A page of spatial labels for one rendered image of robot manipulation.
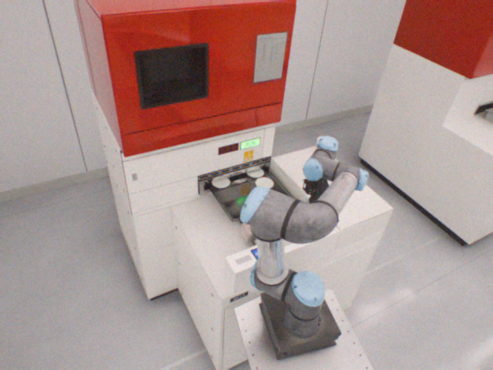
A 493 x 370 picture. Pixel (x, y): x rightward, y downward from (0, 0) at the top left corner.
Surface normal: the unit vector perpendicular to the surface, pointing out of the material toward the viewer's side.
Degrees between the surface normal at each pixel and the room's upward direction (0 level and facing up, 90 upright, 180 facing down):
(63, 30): 90
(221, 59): 90
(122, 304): 0
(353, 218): 0
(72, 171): 90
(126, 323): 0
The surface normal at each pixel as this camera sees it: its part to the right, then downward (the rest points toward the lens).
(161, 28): 0.48, 0.59
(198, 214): 0.06, -0.77
